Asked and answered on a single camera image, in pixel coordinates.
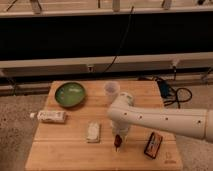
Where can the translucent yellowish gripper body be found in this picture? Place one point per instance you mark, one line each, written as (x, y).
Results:
(120, 129)

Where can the red chili pepper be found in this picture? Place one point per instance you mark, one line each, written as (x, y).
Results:
(117, 142)

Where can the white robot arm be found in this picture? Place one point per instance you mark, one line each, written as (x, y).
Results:
(195, 123)

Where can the white sponge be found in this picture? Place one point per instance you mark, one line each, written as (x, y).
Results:
(93, 133)

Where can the black orange packet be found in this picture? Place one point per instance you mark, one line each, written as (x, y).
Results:
(153, 145)

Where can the wooden board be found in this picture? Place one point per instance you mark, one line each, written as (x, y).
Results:
(63, 147)

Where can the clear plastic cup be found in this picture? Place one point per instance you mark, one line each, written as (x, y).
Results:
(111, 89)

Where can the green bowl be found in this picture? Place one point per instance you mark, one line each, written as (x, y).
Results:
(70, 94)

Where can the white tube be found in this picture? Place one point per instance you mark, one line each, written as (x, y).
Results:
(49, 116)

